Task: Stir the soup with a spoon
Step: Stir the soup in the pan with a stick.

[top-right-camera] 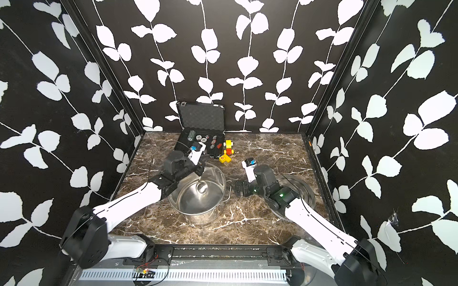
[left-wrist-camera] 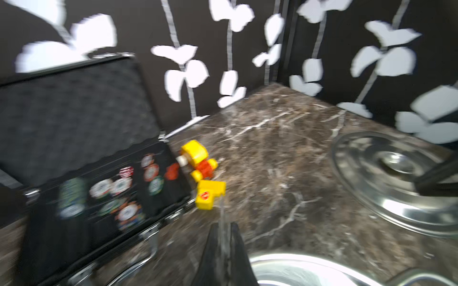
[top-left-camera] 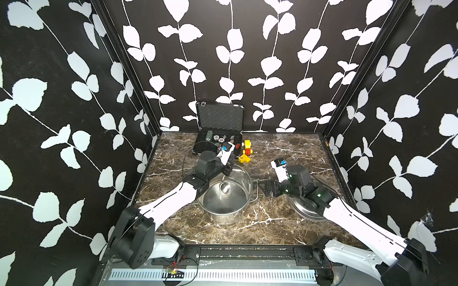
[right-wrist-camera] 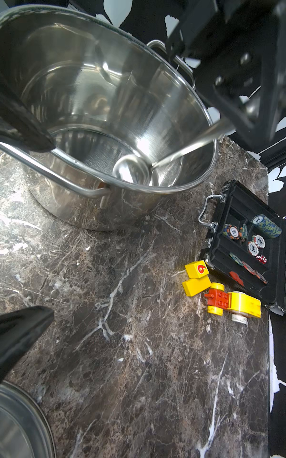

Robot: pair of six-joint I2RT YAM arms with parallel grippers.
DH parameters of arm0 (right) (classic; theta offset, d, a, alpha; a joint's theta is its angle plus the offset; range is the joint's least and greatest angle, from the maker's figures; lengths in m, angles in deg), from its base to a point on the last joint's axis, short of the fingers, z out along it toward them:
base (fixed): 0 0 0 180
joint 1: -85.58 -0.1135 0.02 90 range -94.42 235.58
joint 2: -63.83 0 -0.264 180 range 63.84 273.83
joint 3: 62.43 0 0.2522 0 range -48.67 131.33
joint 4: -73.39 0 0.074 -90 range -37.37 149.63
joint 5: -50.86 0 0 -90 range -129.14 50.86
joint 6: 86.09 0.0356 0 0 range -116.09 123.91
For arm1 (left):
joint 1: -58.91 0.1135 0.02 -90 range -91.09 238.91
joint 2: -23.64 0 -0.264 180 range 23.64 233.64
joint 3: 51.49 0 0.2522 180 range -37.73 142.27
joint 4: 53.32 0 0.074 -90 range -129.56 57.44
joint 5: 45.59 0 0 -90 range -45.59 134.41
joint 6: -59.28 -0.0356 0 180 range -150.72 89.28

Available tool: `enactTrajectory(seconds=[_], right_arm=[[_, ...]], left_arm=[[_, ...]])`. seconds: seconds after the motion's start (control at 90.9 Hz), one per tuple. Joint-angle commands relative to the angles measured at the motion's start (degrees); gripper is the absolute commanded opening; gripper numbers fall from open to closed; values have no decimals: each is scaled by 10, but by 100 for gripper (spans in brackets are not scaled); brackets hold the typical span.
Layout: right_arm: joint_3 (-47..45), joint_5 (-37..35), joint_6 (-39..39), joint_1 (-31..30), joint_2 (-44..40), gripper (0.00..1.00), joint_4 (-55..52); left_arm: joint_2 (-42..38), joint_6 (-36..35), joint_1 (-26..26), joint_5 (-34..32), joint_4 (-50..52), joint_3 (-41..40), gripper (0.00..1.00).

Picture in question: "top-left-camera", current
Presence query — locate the long metal spoon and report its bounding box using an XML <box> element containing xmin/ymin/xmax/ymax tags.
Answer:
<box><xmin>219</xmin><ymin>175</ymin><xmax>230</xmax><ymax>195</ymax></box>

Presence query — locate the stainless steel pot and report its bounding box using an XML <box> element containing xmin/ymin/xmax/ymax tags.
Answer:
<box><xmin>197</xmin><ymin>164</ymin><xmax>254</xmax><ymax>226</ymax></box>

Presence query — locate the steel pot lid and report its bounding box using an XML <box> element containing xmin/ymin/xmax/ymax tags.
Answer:
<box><xmin>288</xmin><ymin>175</ymin><xmax>338</xmax><ymax>222</ymax></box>

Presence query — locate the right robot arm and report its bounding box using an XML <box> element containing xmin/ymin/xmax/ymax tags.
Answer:
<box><xmin>265</xmin><ymin>158</ymin><xmax>430</xmax><ymax>286</ymax></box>

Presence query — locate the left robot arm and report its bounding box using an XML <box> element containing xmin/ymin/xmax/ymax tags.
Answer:
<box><xmin>108</xmin><ymin>150</ymin><xmax>235</xmax><ymax>269</ymax></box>

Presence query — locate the yellow number six block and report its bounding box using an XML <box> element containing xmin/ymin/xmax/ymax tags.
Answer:
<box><xmin>238</xmin><ymin>154</ymin><xmax>251</xmax><ymax>163</ymax></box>

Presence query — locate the yellow red toy car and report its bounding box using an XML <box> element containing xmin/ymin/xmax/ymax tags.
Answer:
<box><xmin>242</xmin><ymin>140</ymin><xmax>253</xmax><ymax>156</ymax></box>

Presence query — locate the black poker chip case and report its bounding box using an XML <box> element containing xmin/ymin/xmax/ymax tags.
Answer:
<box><xmin>193</xmin><ymin>101</ymin><xmax>245</xmax><ymax>157</ymax></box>

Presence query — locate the white perforated strip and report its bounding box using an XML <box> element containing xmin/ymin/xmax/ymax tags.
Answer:
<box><xmin>108</xmin><ymin>269</ymin><xmax>317</xmax><ymax>283</ymax></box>

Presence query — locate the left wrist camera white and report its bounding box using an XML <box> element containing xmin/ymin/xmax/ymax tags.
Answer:
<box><xmin>217</xmin><ymin>142</ymin><xmax>235</xmax><ymax>166</ymax></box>

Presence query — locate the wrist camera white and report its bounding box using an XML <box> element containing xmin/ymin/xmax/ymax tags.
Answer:
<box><xmin>217</xmin><ymin>142</ymin><xmax>235</xmax><ymax>166</ymax></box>
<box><xmin>271</xmin><ymin>157</ymin><xmax>289</xmax><ymax>183</ymax></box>

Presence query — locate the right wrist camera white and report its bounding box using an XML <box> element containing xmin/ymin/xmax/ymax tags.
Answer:
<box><xmin>271</xmin><ymin>157</ymin><xmax>289</xmax><ymax>183</ymax></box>

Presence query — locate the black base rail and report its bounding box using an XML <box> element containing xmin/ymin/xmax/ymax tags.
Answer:
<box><xmin>151</xmin><ymin>244</ymin><xmax>342</xmax><ymax>269</ymax></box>

